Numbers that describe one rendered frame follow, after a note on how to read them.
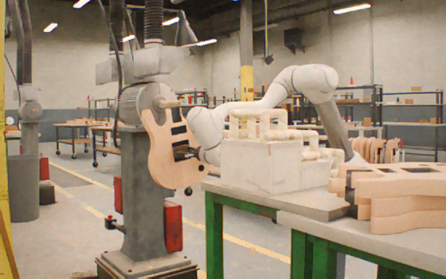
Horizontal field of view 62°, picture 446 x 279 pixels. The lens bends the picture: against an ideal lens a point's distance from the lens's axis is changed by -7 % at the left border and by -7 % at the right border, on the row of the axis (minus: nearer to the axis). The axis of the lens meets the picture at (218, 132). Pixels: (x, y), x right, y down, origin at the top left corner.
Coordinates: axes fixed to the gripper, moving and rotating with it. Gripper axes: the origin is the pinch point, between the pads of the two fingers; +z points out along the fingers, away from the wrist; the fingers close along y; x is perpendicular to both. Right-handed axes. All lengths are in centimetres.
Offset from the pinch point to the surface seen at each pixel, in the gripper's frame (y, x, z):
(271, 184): -15, -3, -76
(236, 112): -11, 20, -59
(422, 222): -6, -10, -122
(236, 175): -15, -2, -59
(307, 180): 2, -6, -77
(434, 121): 807, -119, 214
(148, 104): 1.5, 23.8, 31.0
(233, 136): -12, 11, -56
